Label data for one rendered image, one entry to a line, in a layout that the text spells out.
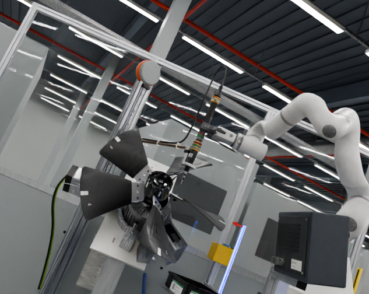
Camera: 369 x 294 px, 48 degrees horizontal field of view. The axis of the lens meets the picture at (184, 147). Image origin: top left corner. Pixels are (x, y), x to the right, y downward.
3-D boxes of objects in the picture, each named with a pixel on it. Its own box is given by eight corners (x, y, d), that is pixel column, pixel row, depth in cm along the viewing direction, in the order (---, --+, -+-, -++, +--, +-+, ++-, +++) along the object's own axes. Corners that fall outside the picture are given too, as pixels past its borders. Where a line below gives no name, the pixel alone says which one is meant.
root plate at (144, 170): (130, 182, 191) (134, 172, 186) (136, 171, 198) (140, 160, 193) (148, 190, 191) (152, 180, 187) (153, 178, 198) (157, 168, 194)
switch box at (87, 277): (79, 279, 217) (97, 240, 221) (95, 286, 217) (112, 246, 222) (75, 284, 202) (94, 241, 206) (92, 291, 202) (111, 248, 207)
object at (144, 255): (136, 262, 183) (136, 248, 188) (149, 263, 184) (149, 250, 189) (141, 252, 178) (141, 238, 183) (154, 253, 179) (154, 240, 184)
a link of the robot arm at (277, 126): (283, 95, 187) (242, 131, 207) (280, 116, 175) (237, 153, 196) (298, 106, 188) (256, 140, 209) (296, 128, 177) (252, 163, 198)
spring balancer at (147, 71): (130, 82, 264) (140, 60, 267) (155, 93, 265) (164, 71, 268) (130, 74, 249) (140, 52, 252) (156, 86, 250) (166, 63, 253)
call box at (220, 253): (205, 259, 223) (212, 241, 225) (222, 266, 224) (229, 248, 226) (211, 262, 207) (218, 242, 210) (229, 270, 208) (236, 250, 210)
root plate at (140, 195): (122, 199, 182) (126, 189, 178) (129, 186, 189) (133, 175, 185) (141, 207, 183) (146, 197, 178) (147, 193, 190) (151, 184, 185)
